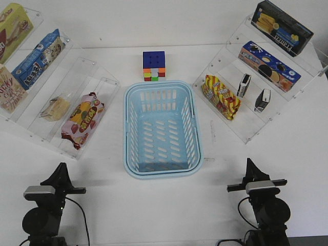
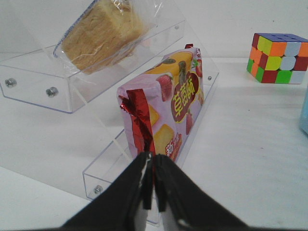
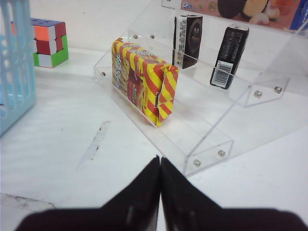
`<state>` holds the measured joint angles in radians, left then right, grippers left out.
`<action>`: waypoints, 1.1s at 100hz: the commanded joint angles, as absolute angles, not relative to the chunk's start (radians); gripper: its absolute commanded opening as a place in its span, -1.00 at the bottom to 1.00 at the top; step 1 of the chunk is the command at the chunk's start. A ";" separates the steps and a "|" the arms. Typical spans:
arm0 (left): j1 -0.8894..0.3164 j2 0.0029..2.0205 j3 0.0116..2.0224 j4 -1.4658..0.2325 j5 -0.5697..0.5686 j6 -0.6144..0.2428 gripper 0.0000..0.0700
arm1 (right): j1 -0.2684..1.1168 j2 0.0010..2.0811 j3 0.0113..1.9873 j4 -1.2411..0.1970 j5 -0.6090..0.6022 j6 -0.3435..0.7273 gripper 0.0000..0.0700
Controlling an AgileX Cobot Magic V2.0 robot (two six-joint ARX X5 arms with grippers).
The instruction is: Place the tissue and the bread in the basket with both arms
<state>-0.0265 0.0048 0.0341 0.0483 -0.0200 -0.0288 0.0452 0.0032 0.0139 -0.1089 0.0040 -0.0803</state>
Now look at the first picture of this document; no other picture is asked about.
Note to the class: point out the blue sandwich cookie box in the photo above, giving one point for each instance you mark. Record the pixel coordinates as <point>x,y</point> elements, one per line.
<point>267,65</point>

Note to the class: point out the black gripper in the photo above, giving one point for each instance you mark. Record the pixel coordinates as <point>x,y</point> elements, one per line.
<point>55,189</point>
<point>254,174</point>

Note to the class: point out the multicolour puzzle cube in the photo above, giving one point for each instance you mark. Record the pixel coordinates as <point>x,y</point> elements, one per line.
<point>154,65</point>

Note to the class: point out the pink yellow snack bag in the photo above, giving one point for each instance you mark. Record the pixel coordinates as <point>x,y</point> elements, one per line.
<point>83,121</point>

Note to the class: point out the blue cookie bag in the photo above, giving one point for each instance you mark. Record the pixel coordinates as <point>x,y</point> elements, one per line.
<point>41,57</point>

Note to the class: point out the red yellow striped snack bag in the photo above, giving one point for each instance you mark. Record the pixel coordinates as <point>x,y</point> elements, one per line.
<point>221,97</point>

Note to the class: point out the yellow green snack box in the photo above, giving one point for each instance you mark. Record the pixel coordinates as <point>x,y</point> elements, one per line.
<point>15,27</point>

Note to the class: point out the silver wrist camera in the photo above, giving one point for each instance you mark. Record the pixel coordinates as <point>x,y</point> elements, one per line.
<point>259,185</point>
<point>33,191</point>

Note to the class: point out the beige Pocky box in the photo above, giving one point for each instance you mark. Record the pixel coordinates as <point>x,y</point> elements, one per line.
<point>12,93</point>

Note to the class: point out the clear acrylic right shelf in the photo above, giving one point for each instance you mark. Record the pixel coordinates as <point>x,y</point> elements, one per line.
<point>226,65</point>

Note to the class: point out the clear acrylic shelf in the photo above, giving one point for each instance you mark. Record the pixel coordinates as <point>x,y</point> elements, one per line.
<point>226,65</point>
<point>70,76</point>

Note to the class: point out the black white tissue pack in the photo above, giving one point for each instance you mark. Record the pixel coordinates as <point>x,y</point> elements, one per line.
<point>243,85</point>
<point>262,100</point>

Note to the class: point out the black wafer box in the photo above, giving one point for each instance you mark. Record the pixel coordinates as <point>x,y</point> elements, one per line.
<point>288,33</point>

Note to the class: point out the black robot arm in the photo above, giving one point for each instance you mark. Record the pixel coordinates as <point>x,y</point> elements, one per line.
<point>42,222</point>
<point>271,213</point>

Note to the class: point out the clear acrylic left shelf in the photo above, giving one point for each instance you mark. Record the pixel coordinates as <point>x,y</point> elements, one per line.
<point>70,76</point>

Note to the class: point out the light blue plastic basket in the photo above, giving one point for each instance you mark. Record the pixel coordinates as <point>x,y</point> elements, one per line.
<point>161,131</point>

